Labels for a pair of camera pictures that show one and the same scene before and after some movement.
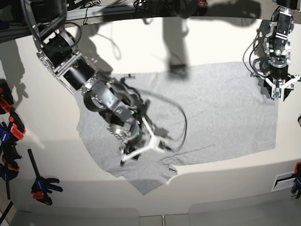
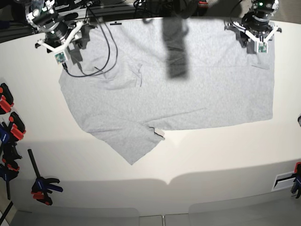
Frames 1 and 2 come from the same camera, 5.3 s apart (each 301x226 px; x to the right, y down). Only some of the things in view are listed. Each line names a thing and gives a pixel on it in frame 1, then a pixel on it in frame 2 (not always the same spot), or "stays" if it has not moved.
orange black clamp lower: x=17 y=128 stays
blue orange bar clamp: x=41 y=187 stays
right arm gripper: x=279 y=67 to x=257 y=20
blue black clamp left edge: x=9 y=157 stays
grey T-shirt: x=200 y=110 to x=127 y=79
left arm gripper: x=131 y=131 to x=45 y=16
